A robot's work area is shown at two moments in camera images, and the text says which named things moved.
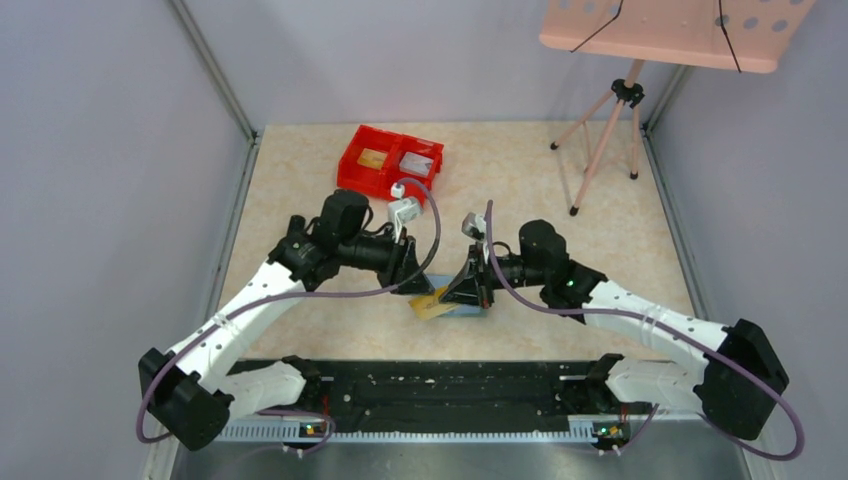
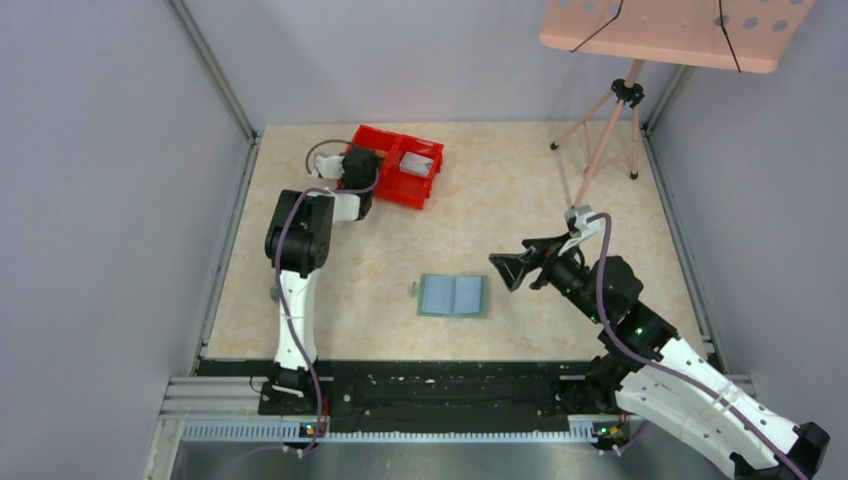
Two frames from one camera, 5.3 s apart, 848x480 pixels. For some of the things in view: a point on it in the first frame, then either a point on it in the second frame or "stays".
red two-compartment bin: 373,160 stays
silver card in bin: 416,164 stays
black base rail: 453,389 stays
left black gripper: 404,263 to 365,183
